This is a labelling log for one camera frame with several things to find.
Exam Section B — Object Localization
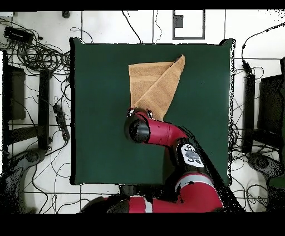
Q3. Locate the orange terry towel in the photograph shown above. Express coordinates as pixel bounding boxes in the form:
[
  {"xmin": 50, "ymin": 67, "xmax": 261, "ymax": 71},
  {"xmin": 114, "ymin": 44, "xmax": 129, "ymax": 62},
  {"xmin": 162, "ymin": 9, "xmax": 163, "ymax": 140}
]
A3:
[{"xmin": 128, "ymin": 54, "xmax": 186, "ymax": 122}]

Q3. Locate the dark green table cloth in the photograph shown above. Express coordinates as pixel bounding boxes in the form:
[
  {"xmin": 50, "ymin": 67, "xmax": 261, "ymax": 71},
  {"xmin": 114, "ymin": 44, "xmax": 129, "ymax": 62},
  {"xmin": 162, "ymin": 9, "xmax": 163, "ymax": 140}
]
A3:
[{"xmin": 69, "ymin": 37, "xmax": 235, "ymax": 185}]

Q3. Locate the black power strip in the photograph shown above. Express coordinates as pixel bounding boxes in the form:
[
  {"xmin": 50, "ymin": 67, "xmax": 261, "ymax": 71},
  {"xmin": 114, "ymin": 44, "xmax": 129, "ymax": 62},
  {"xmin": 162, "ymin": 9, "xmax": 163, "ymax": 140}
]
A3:
[{"xmin": 52, "ymin": 104, "xmax": 71, "ymax": 141}]

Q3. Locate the grey stand foot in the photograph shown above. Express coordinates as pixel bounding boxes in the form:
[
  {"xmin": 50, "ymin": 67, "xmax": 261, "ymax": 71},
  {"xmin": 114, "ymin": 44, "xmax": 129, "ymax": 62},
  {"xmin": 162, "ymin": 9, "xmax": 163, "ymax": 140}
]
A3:
[
  {"xmin": 245, "ymin": 152, "xmax": 283, "ymax": 179},
  {"xmin": 4, "ymin": 147, "xmax": 47, "ymax": 213}
]

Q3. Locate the black adapter box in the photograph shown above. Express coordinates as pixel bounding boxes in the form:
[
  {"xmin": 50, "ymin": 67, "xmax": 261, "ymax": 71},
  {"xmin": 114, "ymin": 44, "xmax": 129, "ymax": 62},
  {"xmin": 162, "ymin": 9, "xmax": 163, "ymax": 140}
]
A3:
[{"xmin": 3, "ymin": 26, "xmax": 35, "ymax": 44}]

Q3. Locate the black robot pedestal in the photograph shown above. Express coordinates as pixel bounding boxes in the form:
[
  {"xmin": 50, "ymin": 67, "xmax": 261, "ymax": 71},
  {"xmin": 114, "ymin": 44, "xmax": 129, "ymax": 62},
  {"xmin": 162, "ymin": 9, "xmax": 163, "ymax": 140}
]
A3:
[{"xmin": 119, "ymin": 184, "xmax": 165, "ymax": 198}]

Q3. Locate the thick black floor cable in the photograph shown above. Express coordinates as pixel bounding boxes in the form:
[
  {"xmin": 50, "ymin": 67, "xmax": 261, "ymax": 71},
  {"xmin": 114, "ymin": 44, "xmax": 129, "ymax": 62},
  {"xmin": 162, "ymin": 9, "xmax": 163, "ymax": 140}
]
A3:
[{"xmin": 121, "ymin": 10, "xmax": 144, "ymax": 45}]

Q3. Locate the thin black floor cable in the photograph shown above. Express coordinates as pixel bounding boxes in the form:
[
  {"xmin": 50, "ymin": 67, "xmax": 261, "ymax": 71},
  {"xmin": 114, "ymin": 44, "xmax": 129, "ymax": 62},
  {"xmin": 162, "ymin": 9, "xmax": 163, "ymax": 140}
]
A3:
[{"xmin": 151, "ymin": 9, "xmax": 163, "ymax": 44}]

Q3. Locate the black metal stand frame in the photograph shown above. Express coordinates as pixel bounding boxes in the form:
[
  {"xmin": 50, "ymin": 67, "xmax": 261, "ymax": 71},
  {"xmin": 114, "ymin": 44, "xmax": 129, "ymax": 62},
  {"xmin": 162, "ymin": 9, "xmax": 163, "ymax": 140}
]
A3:
[
  {"xmin": 2, "ymin": 64, "xmax": 53, "ymax": 152},
  {"xmin": 242, "ymin": 73, "xmax": 285, "ymax": 154}
]

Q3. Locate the grey rectangular floor frame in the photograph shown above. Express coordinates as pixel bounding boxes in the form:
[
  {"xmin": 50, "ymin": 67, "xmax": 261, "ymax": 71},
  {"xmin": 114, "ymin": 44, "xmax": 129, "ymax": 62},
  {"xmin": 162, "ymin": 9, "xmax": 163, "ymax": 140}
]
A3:
[{"xmin": 172, "ymin": 9, "xmax": 206, "ymax": 41}]

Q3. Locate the tangled black cable bundle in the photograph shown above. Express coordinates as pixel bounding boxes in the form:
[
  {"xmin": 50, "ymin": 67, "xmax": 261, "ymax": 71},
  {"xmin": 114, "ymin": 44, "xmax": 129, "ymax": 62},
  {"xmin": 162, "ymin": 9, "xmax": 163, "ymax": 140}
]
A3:
[{"xmin": 0, "ymin": 17, "xmax": 72, "ymax": 75}]

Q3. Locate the black cable with plug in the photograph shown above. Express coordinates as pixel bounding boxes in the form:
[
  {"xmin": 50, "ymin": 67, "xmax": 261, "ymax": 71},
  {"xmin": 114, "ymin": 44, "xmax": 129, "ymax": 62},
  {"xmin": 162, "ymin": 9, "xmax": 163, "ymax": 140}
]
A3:
[{"xmin": 240, "ymin": 22, "xmax": 285, "ymax": 75}]

